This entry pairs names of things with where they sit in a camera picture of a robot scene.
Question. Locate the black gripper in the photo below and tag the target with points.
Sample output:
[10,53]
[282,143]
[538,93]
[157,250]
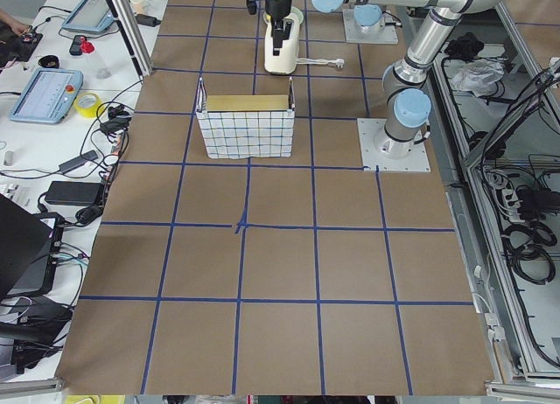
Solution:
[276,10]

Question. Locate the white toaster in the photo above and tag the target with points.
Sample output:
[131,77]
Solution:
[286,62]

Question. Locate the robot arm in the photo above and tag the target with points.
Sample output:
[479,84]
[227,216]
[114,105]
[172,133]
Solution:
[408,106]
[366,24]

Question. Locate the black power adapter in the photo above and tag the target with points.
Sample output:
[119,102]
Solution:
[147,20]

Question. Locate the white paper cup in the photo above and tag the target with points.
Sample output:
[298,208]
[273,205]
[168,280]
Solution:
[140,7]

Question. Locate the white bottle red cap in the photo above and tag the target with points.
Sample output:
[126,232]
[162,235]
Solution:
[94,60]

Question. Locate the blue teach pendant far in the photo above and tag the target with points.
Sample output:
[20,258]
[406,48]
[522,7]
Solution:
[89,16]

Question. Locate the blue teach pendant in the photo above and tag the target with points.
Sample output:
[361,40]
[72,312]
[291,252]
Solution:
[48,96]
[89,16]

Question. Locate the yellow tape roll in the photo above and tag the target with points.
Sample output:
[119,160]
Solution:
[88,105]

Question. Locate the black remote control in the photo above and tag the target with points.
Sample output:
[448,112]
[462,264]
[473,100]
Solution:
[75,47]

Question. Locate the blue teach pendant near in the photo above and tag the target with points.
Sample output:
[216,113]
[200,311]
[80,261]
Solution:
[48,96]

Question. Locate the large black power brick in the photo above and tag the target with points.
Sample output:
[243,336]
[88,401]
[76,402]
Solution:
[73,193]

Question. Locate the black laptop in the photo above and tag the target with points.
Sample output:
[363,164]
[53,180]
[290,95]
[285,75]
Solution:
[28,245]

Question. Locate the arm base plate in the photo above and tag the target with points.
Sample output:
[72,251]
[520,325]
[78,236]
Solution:
[381,153]
[380,33]

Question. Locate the wire shelf with wooden boards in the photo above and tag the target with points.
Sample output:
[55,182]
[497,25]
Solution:
[239,126]

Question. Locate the aluminium frame post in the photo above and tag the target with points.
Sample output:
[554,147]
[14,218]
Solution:
[131,36]

